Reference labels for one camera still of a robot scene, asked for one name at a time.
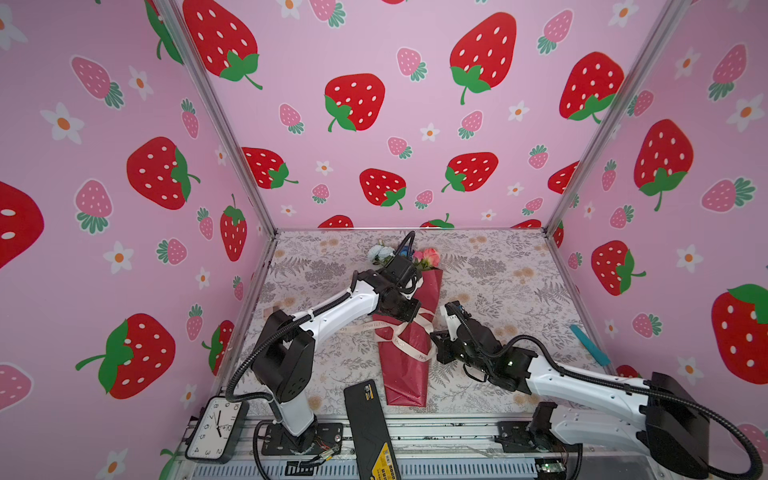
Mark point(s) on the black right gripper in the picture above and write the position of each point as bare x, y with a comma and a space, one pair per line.
442, 342

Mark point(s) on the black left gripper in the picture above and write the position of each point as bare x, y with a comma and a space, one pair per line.
412, 309

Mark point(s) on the white fake flower stem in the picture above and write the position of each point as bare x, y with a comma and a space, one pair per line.
380, 254

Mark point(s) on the large pink fake rose stem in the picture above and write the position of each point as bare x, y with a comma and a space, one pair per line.
427, 259

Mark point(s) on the dark red wrapping paper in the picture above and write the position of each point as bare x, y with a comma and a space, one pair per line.
406, 349

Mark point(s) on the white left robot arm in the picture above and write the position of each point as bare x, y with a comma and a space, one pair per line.
280, 366

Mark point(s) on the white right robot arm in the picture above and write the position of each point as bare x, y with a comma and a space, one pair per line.
654, 417

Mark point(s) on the teal flat stick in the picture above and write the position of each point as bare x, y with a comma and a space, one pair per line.
598, 355

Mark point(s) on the black flat device yellow label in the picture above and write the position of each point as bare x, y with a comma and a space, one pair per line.
375, 457

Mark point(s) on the black framed analog clock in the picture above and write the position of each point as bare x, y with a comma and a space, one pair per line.
216, 435

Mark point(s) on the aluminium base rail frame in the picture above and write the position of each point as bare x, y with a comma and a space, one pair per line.
429, 447

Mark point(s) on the aluminium corner post right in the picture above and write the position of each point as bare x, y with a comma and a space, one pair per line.
662, 31

